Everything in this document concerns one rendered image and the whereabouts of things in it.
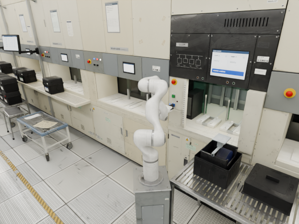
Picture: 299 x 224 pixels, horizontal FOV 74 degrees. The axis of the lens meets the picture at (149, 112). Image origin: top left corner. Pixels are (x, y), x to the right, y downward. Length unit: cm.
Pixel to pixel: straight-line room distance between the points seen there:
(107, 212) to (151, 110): 143
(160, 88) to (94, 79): 174
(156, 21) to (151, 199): 158
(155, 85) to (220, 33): 67
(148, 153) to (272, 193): 85
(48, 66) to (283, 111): 385
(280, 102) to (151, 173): 107
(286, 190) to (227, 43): 111
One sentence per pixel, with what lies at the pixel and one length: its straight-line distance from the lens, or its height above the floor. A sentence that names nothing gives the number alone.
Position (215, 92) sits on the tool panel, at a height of 103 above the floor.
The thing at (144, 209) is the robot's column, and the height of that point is 57.
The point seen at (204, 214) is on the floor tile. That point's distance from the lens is 247.
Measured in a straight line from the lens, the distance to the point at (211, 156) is 157.
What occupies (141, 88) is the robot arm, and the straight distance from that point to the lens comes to 148.
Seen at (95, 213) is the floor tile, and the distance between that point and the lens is 250.
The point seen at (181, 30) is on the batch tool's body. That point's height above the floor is 182.
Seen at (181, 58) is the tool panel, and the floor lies 158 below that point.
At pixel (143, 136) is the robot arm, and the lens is 139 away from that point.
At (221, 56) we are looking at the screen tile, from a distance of 176.
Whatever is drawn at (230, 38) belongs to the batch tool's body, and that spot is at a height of 177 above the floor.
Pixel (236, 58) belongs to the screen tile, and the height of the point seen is 163.
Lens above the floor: 186
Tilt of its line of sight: 23 degrees down
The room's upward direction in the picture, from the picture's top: 1 degrees counter-clockwise
